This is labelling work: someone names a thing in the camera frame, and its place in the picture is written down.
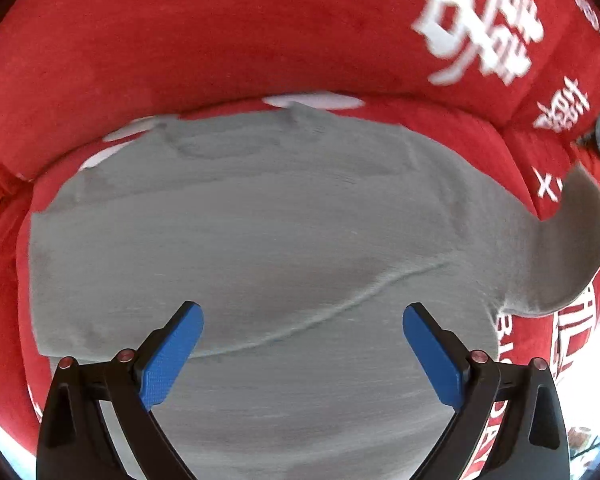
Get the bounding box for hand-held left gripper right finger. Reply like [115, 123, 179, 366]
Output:
[402, 302, 571, 480]

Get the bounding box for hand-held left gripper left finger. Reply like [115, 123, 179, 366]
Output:
[36, 301, 204, 480]

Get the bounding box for grey knit sweater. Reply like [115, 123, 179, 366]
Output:
[28, 102, 600, 480]

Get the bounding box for red printed blanket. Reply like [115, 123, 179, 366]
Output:
[0, 0, 600, 480]

